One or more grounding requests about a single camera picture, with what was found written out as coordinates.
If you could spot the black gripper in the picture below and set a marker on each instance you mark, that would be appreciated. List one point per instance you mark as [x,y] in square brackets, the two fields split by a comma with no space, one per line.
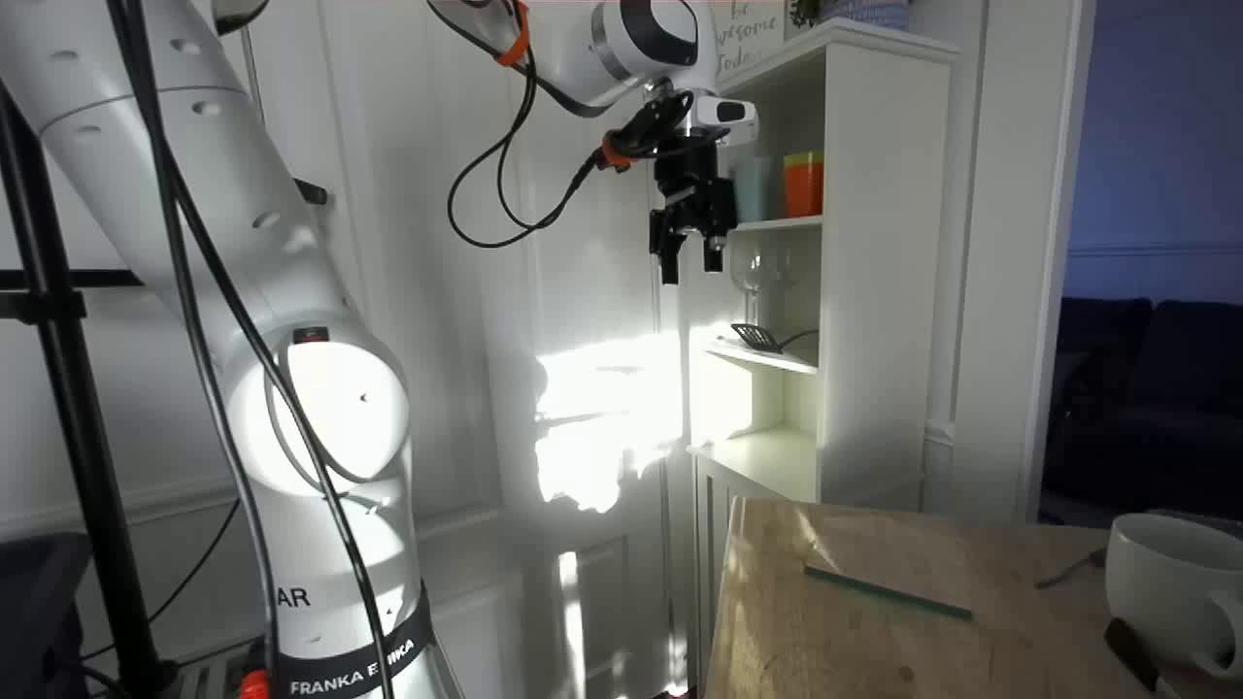
[693,197]

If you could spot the white ceramic mug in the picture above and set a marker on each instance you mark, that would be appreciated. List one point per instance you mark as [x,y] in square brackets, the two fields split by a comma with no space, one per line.
[1177,586]

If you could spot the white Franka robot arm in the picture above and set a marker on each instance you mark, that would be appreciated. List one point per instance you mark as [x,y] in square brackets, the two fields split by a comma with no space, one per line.
[153,128]

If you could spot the green-edged clear ziploc bag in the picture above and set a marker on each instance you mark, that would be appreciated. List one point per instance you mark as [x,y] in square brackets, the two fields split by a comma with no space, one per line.
[892,597]

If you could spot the teal cup on shelf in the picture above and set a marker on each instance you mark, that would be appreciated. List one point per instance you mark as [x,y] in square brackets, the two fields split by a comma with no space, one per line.
[757,186]

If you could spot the orange cup on shelf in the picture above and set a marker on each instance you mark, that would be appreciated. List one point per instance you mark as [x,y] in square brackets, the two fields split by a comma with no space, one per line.
[803,182]

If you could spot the white shelf cabinet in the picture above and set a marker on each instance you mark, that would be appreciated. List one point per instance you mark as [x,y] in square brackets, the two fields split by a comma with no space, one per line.
[808,356]

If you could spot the dark blue sofa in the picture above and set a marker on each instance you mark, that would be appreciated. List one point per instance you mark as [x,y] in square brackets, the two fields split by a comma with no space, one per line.
[1149,404]

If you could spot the metal fork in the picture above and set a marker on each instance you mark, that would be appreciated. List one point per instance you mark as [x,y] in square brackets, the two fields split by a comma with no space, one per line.
[1079,563]

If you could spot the black tripod stand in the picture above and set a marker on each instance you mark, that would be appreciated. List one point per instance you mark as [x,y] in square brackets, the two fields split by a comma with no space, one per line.
[55,307]

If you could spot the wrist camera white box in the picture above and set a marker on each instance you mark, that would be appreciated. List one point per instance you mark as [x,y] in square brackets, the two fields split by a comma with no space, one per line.
[719,114]

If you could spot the black-handled knife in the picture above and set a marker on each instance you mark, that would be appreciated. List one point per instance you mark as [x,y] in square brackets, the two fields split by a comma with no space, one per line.
[1132,652]

